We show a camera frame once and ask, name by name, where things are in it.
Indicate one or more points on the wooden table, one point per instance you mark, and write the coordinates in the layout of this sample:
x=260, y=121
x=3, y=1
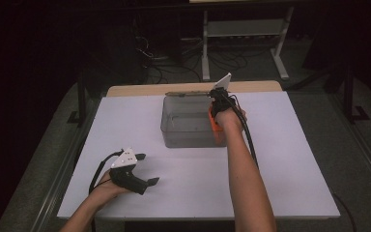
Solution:
x=161, y=88

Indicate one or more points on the aluminium floor rail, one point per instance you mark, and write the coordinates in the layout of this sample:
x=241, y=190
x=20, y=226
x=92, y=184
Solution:
x=61, y=180
x=367, y=154

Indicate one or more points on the grey metal desk frame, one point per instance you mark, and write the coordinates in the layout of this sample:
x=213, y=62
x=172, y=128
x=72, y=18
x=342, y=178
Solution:
x=244, y=28

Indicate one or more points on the black metal stand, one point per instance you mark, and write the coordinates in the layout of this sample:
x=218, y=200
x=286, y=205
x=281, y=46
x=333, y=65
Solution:
x=81, y=96
x=348, y=96

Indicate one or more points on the orange phone case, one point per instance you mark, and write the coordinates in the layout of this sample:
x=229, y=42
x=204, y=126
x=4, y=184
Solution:
x=215, y=127

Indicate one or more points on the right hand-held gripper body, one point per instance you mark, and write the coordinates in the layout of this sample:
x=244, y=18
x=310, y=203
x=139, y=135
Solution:
x=220, y=100

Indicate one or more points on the person's right hand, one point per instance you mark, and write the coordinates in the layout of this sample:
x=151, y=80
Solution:
x=230, y=119

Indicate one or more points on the person's left hand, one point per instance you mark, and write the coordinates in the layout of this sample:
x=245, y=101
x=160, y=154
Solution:
x=104, y=190

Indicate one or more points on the grey translucent storage box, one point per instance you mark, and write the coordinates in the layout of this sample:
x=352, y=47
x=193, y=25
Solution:
x=186, y=129

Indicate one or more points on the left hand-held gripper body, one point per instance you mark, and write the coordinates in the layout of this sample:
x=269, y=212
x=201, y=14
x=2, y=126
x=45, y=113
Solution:
x=125, y=161

